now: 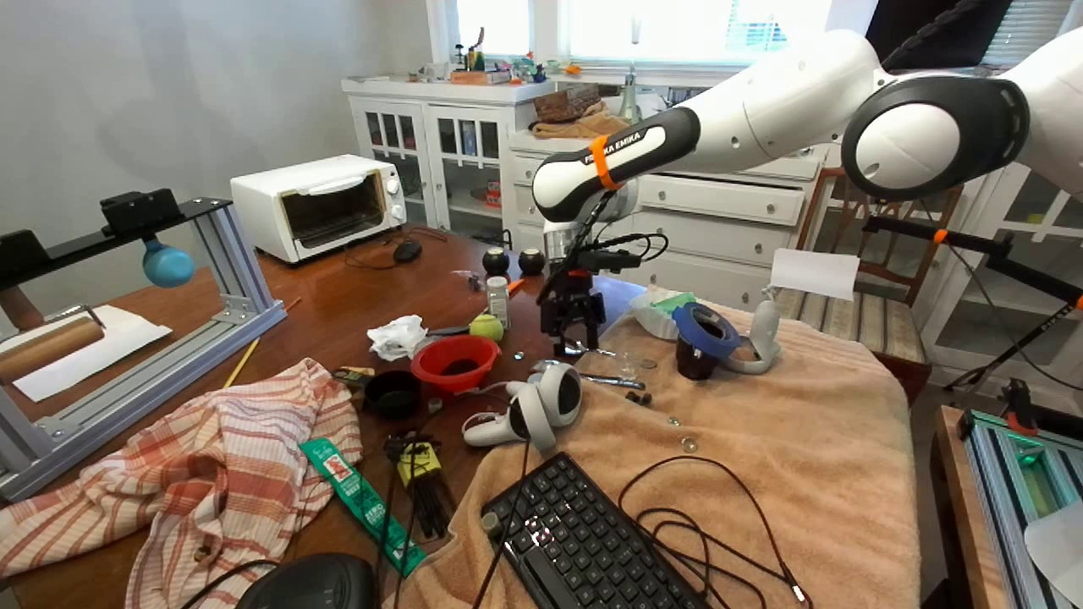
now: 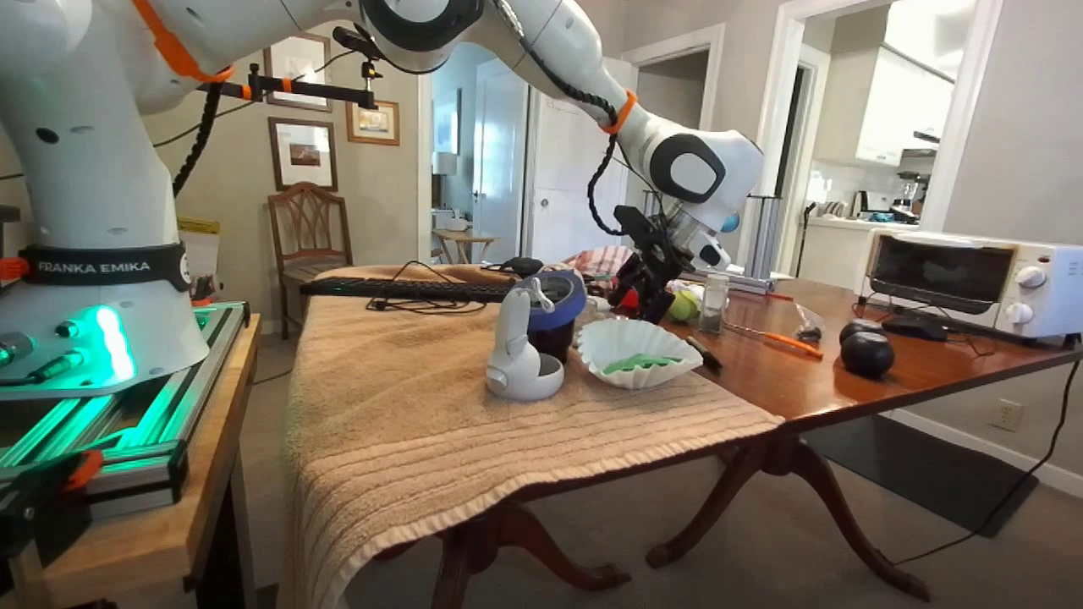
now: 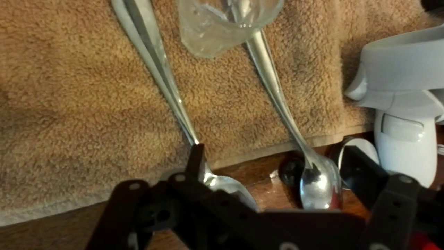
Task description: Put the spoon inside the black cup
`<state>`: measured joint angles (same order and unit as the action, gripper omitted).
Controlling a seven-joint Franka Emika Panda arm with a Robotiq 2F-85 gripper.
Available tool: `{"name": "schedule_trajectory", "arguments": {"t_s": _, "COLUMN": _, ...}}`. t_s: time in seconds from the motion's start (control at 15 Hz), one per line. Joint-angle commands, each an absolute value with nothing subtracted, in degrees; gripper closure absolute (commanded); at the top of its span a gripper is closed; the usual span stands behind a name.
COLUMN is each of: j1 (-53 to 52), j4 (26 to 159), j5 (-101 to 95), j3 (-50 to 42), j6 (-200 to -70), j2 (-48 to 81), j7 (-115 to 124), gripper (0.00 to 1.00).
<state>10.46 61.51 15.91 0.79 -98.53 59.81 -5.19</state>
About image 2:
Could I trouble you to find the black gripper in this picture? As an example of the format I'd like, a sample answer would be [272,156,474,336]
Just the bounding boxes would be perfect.
[604,200,685,323]

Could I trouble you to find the black cup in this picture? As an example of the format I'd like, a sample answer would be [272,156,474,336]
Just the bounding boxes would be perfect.
[529,319,585,366]

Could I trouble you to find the green apple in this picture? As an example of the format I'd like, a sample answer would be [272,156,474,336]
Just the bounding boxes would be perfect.
[662,286,702,328]

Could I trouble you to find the green pieces in filter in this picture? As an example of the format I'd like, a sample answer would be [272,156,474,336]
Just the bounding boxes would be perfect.
[601,353,685,380]

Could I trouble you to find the red striped cloth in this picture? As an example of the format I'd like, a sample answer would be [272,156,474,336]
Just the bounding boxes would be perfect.
[562,244,635,286]

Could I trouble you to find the small white jar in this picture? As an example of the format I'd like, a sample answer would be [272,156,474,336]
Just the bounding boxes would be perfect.
[701,267,741,328]

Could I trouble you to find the black marker pen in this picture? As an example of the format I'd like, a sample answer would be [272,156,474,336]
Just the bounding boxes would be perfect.
[673,323,727,374]

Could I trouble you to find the blue tape roll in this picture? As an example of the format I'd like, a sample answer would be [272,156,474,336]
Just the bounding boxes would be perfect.
[523,263,593,338]

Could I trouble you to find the white panel door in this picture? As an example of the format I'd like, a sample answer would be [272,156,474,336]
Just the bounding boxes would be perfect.
[529,78,635,269]

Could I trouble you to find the orange pen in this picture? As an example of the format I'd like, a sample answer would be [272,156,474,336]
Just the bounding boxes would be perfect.
[752,323,830,366]

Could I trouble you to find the small round side table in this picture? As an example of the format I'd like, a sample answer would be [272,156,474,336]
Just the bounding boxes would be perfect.
[429,226,499,267]

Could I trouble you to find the black computer keyboard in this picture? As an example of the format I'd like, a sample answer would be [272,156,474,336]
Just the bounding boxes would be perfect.
[297,269,516,304]

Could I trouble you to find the black computer mouse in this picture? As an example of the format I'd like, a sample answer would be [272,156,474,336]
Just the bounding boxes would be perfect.
[879,306,953,344]

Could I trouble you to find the beige ribbed towel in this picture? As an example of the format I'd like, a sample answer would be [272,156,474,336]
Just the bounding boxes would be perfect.
[282,263,789,609]

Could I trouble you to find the coffee maker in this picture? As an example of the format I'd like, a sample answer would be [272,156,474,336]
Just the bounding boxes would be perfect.
[891,144,939,226]

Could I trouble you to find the white toaster oven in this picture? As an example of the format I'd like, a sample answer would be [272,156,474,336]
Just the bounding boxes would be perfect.
[860,226,1083,344]

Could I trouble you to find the small framed picture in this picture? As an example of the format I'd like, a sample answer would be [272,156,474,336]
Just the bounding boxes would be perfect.
[346,99,403,150]

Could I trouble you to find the black floor mat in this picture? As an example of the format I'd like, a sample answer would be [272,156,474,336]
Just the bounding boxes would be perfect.
[802,415,1041,541]

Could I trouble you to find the wooden chair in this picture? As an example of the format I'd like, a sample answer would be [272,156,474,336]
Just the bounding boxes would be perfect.
[265,180,355,338]

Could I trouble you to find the framed landscape picture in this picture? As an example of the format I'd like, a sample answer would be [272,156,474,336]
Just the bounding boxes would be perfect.
[265,115,341,192]

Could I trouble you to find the large framed picture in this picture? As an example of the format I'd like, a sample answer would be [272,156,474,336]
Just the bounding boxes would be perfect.
[260,30,333,115]

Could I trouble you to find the wooden robot cart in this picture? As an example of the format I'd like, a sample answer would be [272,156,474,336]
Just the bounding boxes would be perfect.
[30,310,266,609]

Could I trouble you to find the black keyboard cable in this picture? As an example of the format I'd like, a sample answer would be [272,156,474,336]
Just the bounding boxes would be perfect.
[364,257,491,319]

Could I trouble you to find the wooden table pedestal leg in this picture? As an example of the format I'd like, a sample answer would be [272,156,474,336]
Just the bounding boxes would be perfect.
[429,500,631,609]
[643,434,932,604]

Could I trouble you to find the white kitchen wall cabinet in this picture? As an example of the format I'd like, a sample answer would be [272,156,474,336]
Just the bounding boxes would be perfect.
[812,5,960,171]

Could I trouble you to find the black camera on boom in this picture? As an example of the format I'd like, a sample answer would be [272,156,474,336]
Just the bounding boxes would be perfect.
[331,24,389,68]

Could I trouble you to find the black toaster power cable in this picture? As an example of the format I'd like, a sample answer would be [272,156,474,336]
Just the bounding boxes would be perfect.
[892,340,1083,568]

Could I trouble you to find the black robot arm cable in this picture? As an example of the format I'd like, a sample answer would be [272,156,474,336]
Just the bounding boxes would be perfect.
[164,45,635,244]

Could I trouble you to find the green-lit aluminium robot base frame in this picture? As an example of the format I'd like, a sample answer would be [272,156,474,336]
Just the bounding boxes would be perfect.
[0,298,249,528]

